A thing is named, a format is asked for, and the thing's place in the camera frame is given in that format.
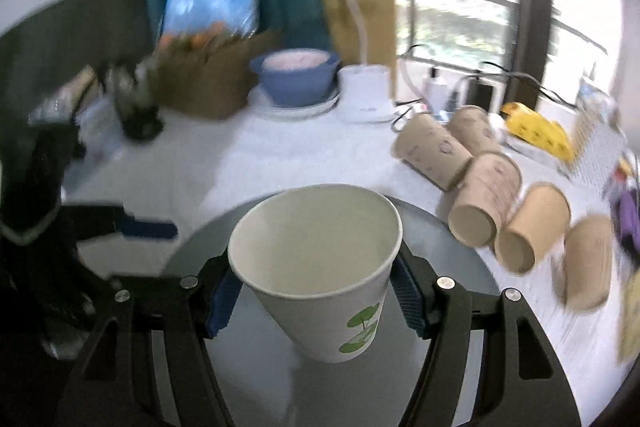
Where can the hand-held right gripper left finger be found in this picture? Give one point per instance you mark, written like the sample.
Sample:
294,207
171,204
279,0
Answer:
222,304

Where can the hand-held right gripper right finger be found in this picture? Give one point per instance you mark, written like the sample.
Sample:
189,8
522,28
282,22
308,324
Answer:
407,302

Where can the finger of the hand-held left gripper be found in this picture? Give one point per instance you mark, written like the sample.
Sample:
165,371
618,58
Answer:
150,230

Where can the white paper cup green print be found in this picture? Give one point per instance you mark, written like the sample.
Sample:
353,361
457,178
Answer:
310,257

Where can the brown paper cup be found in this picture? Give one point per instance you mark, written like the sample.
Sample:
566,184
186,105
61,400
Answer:
535,227
487,197
432,152
590,262
472,127

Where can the grey round tray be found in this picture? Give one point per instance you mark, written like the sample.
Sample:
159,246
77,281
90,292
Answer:
440,252

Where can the cardboard box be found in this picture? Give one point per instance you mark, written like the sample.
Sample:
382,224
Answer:
205,82

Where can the white plate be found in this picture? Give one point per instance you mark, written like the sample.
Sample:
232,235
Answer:
310,109

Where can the blue bowl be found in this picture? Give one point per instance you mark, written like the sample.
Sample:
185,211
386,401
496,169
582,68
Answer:
295,82

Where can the white charger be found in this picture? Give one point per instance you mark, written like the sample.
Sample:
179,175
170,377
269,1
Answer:
436,89

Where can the white desk lamp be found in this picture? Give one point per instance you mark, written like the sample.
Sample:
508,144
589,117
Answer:
364,92

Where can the yellow packet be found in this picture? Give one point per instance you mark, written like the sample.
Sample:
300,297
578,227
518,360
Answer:
540,129

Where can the blue plastic bag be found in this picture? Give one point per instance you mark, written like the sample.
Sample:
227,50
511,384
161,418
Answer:
210,4

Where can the purple item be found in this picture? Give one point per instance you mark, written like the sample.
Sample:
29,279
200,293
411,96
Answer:
630,222

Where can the metal mesh basket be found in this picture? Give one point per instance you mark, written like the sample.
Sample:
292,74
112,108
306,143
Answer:
597,147

